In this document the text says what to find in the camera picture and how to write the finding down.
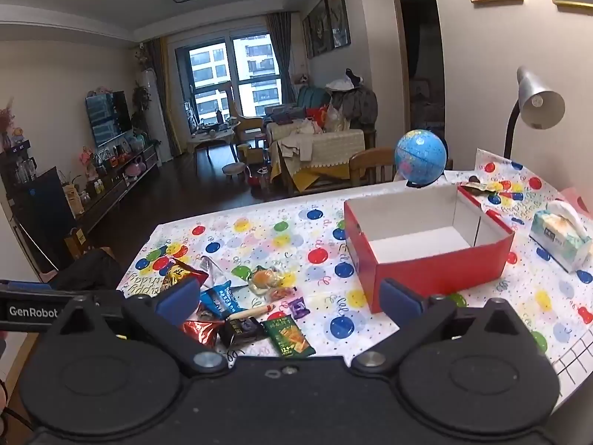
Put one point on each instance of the brown and yellow curtain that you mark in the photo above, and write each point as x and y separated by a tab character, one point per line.
164	97

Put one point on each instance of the balloon-print tablecloth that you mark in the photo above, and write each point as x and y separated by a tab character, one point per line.
287	252

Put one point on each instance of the red and gold snack packet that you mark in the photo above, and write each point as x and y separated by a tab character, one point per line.
178	271

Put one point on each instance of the teal armchair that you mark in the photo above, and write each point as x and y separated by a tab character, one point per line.
312	97

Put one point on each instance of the white standing air conditioner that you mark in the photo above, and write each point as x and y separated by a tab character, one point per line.
153	116

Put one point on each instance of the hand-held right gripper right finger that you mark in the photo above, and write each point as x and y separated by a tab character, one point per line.
400	299

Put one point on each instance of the large window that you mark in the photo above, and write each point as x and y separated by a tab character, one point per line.
231	74

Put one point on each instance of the white grid-pattern sheet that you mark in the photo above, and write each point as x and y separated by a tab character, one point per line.
577	366

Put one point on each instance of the black cabinet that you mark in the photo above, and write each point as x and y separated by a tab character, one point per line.
41	213

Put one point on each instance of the silver desk lamp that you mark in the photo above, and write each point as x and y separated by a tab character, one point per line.
539	102

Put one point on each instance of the grey curtain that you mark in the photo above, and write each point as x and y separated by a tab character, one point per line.
281	55

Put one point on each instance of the red foil snack packet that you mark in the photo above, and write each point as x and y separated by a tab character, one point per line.
201	333

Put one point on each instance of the purple candy packet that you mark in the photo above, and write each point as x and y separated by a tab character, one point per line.
296	307

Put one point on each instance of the dark TV cabinet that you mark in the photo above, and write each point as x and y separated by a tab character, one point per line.
120	190

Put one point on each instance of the blue snack packet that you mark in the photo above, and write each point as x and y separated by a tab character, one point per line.
222	302

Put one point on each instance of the black snack packet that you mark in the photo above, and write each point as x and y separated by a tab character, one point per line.
241	329

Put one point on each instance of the green snack packet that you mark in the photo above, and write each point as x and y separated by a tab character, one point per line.
289	340

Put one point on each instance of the small orange snack packet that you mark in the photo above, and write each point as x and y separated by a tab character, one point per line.
280	294

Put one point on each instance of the green potted plant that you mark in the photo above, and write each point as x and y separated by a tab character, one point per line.
141	99

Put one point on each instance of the pile of clothes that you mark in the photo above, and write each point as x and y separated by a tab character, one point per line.
354	99

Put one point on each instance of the tan sausage stick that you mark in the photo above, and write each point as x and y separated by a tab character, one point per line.
250	312

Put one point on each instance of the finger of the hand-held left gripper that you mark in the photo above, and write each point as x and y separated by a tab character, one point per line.
23	285
28	311

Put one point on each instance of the dried flowers in vase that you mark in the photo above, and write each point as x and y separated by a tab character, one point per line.
5	123

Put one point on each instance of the television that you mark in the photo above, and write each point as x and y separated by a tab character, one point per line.
109	118

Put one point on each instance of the red cardboard box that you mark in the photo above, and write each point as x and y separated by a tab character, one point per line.
440	273

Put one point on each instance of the clear packet with pastry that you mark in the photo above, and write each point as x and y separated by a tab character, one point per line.
263	280

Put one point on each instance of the flat colourful snack packet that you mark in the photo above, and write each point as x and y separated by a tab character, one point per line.
482	187

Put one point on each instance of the wooden chair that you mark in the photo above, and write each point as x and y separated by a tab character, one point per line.
370	160

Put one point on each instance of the pink cushion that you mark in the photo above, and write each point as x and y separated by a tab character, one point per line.
577	199

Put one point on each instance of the sofa with cream cover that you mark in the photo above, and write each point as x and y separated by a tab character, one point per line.
329	146

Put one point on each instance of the round white stool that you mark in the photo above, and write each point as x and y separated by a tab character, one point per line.
233	169

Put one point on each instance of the yellow armchair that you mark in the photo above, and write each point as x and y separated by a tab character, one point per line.
248	123

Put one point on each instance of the blue globe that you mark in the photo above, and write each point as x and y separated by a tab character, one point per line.
419	155

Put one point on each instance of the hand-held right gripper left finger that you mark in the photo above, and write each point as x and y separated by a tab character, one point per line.
178	297

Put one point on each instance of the tissue pack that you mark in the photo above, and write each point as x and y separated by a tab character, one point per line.
556	236

